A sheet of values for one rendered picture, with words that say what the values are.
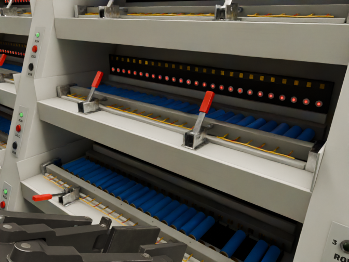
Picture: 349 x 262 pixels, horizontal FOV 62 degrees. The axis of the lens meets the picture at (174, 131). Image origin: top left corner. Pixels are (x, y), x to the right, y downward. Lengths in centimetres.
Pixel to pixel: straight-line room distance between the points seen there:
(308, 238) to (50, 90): 62
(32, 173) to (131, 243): 52
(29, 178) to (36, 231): 56
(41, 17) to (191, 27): 44
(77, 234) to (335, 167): 28
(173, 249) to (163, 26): 35
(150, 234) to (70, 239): 10
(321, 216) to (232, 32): 26
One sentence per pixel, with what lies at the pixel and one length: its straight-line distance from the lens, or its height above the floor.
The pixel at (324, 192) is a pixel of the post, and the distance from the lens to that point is 38.
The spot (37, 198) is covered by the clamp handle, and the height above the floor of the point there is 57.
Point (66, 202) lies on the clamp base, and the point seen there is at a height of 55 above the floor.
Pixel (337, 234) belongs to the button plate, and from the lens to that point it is 38.
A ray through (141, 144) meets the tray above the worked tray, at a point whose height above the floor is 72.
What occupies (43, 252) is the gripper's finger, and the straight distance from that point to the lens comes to 20.
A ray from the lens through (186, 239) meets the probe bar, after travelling 52.
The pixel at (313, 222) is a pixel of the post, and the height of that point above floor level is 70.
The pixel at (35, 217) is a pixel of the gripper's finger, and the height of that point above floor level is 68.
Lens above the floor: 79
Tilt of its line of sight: 4 degrees down
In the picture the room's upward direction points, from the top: 14 degrees clockwise
